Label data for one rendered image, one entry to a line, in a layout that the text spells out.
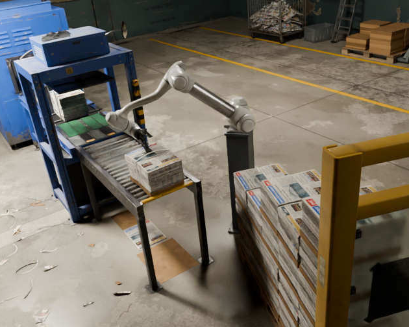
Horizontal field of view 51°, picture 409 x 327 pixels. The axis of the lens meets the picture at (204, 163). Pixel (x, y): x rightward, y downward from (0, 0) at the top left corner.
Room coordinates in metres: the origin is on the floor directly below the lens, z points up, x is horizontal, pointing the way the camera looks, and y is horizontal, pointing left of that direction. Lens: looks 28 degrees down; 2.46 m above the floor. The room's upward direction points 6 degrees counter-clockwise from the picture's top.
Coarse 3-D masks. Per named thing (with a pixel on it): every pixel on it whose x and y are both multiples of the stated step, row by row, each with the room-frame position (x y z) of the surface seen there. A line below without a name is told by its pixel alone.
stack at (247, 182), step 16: (240, 176) 2.80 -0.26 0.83; (256, 176) 2.78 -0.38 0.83; (272, 176) 2.75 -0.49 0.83; (240, 192) 2.72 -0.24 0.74; (256, 192) 2.56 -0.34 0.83; (240, 208) 2.76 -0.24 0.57; (256, 208) 2.39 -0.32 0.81; (256, 224) 2.40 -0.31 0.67; (240, 240) 2.83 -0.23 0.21; (256, 240) 2.40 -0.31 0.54; (272, 240) 2.14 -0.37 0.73; (240, 256) 2.85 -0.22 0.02; (256, 256) 2.43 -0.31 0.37; (288, 256) 1.90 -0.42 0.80; (256, 272) 2.44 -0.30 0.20; (272, 272) 2.14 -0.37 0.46; (288, 272) 1.88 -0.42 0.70; (256, 288) 2.47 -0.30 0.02; (272, 288) 2.14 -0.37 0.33; (288, 288) 1.88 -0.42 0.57; (288, 304) 1.88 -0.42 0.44; (272, 320) 2.15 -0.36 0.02; (288, 320) 1.88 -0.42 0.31
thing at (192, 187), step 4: (124, 132) 3.96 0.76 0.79; (136, 140) 3.73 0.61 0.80; (148, 144) 3.61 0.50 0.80; (184, 172) 3.01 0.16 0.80; (188, 172) 3.01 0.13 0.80; (188, 176) 2.93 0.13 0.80; (192, 176) 2.93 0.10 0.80; (192, 180) 2.87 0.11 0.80; (196, 180) 2.86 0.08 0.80; (200, 180) 2.86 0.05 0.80; (192, 184) 2.88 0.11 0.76; (196, 184) 2.83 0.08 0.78; (200, 184) 2.85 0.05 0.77; (188, 188) 2.94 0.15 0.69; (192, 188) 2.88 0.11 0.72; (196, 188) 2.83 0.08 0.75; (200, 188) 2.85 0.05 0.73; (196, 192) 2.84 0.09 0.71; (200, 192) 2.85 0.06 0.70
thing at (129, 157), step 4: (152, 144) 3.11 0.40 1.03; (156, 144) 3.09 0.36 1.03; (152, 148) 3.02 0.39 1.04; (156, 148) 3.01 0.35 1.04; (160, 148) 3.00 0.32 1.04; (164, 148) 2.99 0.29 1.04; (132, 152) 3.00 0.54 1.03; (136, 152) 2.98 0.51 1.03; (140, 152) 2.97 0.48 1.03; (144, 152) 2.96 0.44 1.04; (148, 152) 2.95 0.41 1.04; (128, 156) 2.93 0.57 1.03; (132, 156) 2.91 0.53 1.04; (136, 156) 2.90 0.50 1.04; (140, 156) 2.89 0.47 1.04; (128, 160) 2.94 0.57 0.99; (132, 160) 2.86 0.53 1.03; (128, 164) 2.97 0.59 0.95; (132, 164) 2.88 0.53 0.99; (132, 168) 2.90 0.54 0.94; (132, 172) 2.92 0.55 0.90; (132, 176) 2.93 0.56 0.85; (136, 176) 2.87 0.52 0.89
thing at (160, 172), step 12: (156, 156) 2.87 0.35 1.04; (168, 156) 2.85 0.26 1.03; (144, 168) 2.72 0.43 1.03; (156, 168) 2.71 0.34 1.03; (168, 168) 2.75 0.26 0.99; (180, 168) 2.79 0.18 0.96; (144, 180) 2.73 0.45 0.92; (156, 180) 2.69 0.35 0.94; (168, 180) 2.74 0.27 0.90; (180, 180) 2.80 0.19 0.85
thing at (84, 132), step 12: (84, 120) 4.40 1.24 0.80; (96, 120) 4.36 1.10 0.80; (60, 132) 4.13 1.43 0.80; (72, 132) 4.09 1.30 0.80; (84, 132) 4.06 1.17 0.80; (96, 132) 4.02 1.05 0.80; (108, 132) 3.99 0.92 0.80; (120, 132) 3.97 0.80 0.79; (60, 144) 4.02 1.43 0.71; (72, 144) 3.80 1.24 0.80; (84, 144) 3.78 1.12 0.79; (72, 156) 3.70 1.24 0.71
